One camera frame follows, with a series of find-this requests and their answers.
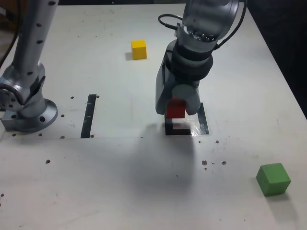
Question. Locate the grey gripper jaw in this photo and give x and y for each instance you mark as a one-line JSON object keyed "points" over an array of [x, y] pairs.
{"points": [[189, 95], [163, 91]]}

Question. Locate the red cube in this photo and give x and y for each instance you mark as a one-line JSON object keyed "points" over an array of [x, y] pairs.
{"points": [[176, 110]]}

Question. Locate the yellow cube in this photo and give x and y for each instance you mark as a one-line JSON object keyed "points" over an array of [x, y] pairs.
{"points": [[139, 50]]}

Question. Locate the green cube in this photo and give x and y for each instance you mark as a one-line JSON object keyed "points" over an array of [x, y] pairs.
{"points": [[273, 179]]}

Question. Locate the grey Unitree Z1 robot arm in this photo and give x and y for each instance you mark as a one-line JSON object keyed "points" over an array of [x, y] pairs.
{"points": [[28, 60]]}

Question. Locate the black tape square outline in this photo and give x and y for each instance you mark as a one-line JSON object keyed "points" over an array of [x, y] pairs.
{"points": [[177, 132]]}

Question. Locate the black tape strip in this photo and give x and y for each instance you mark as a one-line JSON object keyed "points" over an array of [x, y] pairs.
{"points": [[87, 119]]}

